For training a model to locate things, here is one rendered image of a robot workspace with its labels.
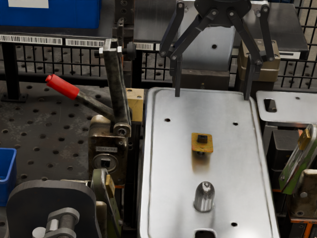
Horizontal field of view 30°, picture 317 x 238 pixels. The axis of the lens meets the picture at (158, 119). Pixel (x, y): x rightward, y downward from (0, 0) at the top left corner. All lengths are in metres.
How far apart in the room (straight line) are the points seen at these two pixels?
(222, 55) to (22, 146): 0.58
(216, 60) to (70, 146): 0.47
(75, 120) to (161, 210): 0.69
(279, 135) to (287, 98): 0.10
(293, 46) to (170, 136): 0.40
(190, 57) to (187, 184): 0.35
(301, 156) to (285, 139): 0.17
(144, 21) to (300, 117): 0.43
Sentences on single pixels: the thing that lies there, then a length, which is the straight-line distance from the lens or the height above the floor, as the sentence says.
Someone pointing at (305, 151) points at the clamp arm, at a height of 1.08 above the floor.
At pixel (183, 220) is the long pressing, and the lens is 0.95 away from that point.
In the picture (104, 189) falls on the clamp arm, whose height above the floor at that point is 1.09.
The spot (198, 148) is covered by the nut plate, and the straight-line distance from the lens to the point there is 1.03.
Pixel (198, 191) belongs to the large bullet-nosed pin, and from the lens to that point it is 0.94.
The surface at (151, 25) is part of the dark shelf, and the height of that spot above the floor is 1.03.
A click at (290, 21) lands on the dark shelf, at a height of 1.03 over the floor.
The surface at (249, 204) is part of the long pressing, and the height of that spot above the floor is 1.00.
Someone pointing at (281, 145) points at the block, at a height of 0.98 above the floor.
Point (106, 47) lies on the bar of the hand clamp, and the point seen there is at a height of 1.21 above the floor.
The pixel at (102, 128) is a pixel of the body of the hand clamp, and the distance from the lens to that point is 1.02.
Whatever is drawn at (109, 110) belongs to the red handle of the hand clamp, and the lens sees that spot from 1.00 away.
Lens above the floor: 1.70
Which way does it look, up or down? 39 degrees down
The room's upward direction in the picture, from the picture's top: 4 degrees clockwise
